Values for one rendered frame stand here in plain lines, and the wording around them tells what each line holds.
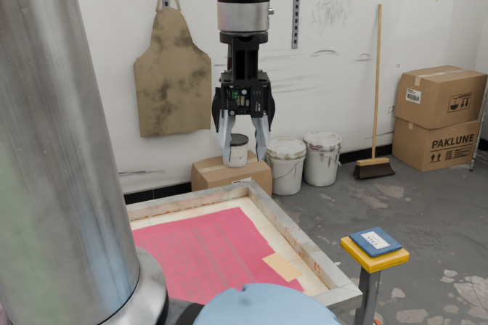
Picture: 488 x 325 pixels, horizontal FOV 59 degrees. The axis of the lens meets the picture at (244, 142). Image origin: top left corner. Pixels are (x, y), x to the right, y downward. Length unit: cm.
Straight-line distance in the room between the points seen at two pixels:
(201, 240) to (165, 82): 190
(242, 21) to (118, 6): 233
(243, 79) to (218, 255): 64
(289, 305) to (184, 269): 80
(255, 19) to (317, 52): 287
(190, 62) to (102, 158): 276
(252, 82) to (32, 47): 44
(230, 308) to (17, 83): 20
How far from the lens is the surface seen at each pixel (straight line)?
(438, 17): 420
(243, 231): 124
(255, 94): 62
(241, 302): 33
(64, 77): 21
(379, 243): 122
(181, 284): 108
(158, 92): 297
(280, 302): 33
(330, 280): 105
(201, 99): 309
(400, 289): 264
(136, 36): 294
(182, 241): 122
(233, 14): 61
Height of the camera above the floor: 165
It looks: 22 degrees down
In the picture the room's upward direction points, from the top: straight up
